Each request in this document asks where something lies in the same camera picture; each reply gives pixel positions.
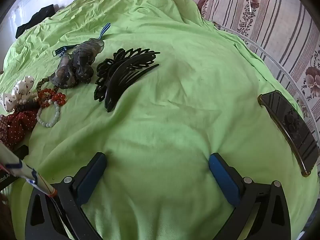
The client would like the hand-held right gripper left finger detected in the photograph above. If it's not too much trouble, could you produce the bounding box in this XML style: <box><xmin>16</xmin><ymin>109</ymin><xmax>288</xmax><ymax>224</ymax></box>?
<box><xmin>25</xmin><ymin>152</ymin><xmax>107</xmax><ymax>240</ymax></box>

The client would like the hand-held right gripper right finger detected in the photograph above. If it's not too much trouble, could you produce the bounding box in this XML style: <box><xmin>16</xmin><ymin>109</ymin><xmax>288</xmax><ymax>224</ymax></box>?
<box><xmin>209</xmin><ymin>152</ymin><xmax>293</xmax><ymax>240</ymax></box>

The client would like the red checked scrunchie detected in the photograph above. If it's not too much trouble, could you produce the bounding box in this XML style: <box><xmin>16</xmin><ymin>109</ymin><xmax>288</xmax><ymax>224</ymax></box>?
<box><xmin>0</xmin><ymin>114</ymin><xmax>10</xmax><ymax>140</ymax></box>

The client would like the red polka dot scrunchie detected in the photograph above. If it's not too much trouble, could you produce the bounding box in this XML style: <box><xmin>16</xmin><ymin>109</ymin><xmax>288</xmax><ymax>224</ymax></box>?
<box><xmin>6</xmin><ymin>110</ymin><xmax>42</xmax><ymax>147</ymax></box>

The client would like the pale bead bracelet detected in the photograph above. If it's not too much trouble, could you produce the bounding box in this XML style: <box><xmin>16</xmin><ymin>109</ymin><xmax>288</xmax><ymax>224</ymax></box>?
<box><xmin>36</xmin><ymin>101</ymin><xmax>61</xmax><ymax>128</ymax></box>

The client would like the curved black hair clip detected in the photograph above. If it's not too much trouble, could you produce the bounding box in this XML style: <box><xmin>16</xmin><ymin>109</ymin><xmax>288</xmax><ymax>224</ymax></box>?
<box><xmin>104</xmin><ymin>64</ymin><xmax>160</xmax><ymax>113</ymax></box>

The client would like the red bead bracelet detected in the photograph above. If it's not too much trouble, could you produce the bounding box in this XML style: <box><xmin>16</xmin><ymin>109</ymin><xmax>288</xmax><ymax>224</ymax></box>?
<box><xmin>37</xmin><ymin>89</ymin><xmax>67</xmax><ymax>108</ymax></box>

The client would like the white dotted scrunchie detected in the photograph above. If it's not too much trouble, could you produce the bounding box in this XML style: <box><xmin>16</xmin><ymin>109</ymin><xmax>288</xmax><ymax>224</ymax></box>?
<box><xmin>0</xmin><ymin>76</ymin><xmax>35</xmax><ymax>113</ymax></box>

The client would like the patterned elastic hair band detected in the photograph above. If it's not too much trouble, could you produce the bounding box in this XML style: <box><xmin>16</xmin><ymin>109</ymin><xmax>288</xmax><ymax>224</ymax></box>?
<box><xmin>37</xmin><ymin>76</ymin><xmax>55</xmax><ymax>93</ymax></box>

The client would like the ornate black hair claw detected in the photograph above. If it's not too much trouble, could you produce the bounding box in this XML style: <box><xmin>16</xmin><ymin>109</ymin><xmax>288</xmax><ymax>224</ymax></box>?
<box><xmin>94</xmin><ymin>47</ymin><xmax>161</xmax><ymax>103</ymax></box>

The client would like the grey organza hair bow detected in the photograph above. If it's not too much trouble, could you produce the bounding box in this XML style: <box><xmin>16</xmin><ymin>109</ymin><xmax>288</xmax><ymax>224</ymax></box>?
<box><xmin>49</xmin><ymin>38</ymin><xmax>105</xmax><ymax>89</ymax></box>

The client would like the green bed sheet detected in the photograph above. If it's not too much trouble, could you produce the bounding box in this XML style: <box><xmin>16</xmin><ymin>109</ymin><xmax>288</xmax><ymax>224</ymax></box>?
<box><xmin>0</xmin><ymin>0</ymin><xmax>319</xmax><ymax>240</ymax></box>

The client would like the black smartphone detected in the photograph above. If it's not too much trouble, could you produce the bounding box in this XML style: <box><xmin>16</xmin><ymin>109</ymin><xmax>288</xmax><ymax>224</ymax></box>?
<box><xmin>257</xmin><ymin>91</ymin><xmax>320</xmax><ymax>177</ymax></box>

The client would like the blue striped hair band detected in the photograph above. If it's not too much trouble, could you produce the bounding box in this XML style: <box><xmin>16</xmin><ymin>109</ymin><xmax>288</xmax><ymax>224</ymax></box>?
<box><xmin>52</xmin><ymin>23</ymin><xmax>111</xmax><ymax>56</ymax></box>

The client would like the black cloth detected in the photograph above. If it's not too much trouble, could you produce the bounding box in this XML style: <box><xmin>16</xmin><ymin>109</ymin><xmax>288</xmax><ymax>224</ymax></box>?
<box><xmin>15</xmin><ymin>4</ymin><xmax>55</xmax><ymax>39</ymax></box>

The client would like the white taped cable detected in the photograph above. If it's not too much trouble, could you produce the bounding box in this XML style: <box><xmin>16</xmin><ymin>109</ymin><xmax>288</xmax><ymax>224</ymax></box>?
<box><xmin>0</xmin><ymin>142</ymin><xmax>58</xmax><ymax>198</ymax></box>

